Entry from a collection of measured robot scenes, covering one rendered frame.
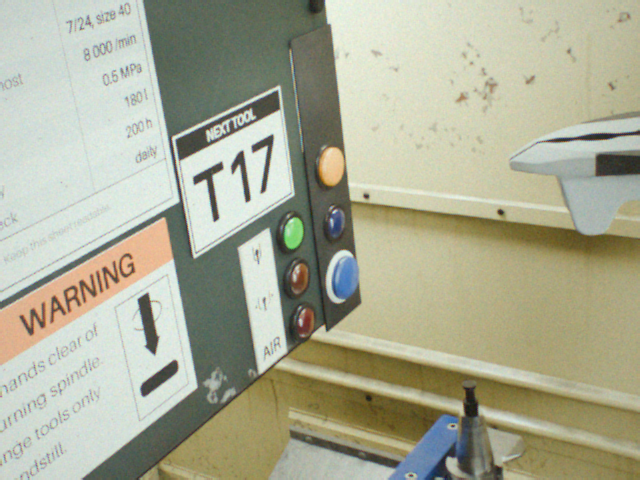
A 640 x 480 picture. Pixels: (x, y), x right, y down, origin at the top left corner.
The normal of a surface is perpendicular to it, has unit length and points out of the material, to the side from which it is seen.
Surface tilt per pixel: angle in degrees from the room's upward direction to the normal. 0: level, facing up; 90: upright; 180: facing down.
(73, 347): 90
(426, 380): 90
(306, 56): 90
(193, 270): 90
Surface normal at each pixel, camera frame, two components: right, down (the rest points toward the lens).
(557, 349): -0.54, 0.40
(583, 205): -0.11, 0.41
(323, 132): 0.83, 0.14
